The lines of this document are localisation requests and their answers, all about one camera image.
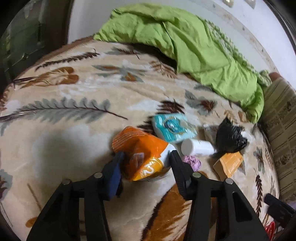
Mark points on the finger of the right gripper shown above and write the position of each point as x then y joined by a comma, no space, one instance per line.
281,212

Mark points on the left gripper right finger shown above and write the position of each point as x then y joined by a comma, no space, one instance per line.
236,219

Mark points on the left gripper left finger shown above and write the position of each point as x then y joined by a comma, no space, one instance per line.
59,219

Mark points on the purple paper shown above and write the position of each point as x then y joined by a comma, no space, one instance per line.
193,161

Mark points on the orange white snack bag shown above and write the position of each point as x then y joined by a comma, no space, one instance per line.
146,156

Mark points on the orange cardboard box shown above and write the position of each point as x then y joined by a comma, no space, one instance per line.
227,165

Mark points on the black plastic bag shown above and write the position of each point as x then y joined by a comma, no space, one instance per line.
229,138

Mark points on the white sock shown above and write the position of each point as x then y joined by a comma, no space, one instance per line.
246,135

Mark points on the white plastic bottle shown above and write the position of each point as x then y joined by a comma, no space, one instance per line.
192,147

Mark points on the striped upholstered headboard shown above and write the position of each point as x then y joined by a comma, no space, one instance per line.
279,122

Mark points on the leaf patterned bed blanket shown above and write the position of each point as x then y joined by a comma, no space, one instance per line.
59,119

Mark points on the teal wet wipes pack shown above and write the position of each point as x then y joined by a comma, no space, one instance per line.
173,127

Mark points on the green duvet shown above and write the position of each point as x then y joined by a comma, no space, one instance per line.
197,45

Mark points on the wooden door with glass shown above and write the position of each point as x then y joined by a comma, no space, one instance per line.
29,31

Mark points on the wall light switch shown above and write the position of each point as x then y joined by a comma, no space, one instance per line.
231,3

